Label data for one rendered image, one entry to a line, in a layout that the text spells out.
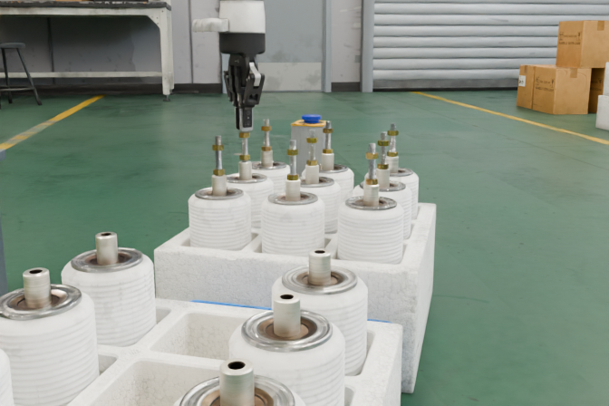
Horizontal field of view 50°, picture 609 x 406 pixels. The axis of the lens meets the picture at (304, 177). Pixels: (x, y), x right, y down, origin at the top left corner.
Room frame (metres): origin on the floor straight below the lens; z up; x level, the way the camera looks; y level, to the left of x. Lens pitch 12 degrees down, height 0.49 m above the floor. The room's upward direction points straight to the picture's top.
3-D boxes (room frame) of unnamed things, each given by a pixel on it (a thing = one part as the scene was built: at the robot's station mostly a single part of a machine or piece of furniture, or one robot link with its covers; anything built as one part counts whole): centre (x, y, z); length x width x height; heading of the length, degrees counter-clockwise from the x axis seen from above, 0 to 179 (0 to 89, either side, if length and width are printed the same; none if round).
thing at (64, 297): (0.56, 0.24, 0.25); 0.08 x 0.08 x 0.01
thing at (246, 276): (1.07, -0.01, 0.09); 0.39 x 0.39 x 0.18; 75
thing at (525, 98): (4.74, -1.73, 0.15); 0.30 x 0.24 x 0.30; 97
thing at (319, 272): (0.62, -0.02, 0.26); 0.02 x 0.02 x 0.03
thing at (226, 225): (0.98, 0.13, 0.16); 0.10 x 0.10 x 0.18
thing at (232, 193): (0.98, 0.13, 0.25); 0.08 x 0.08 x 0.01
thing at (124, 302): (0.67, 0.21, 0.16); 0.10 x 0.10 x 0.18
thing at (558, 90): (4.41, -1.72, 0.15); 0.30 x 0.24 x 0.30; 7
